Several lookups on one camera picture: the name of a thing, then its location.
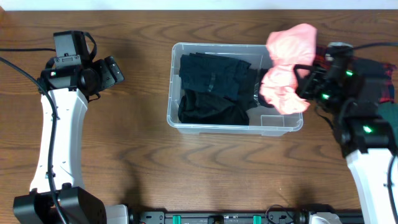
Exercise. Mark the black mounting rail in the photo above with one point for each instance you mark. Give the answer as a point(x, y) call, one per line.
point(275, 214)

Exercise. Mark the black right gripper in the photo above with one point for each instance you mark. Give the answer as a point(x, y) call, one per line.
point(307, 87)

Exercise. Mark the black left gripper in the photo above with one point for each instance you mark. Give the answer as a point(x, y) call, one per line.
point(107, 79)

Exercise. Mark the pink garment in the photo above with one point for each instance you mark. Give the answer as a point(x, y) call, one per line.
point(288, 48)

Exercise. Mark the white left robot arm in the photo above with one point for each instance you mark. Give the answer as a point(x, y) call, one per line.
point(57, 190)

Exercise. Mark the dark green garment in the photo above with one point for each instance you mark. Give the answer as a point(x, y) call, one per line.
point(388, 111)

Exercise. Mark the clear plastic storage bin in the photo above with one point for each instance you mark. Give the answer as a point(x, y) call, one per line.
point(262, 121)

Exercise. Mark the red plaid shirt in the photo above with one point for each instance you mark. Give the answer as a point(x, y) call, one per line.
point(365, 67)

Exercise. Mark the black garment with stripe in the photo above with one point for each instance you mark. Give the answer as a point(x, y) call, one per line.
point(227, 77)

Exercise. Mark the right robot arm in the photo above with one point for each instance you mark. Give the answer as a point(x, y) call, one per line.
point(366, 140)

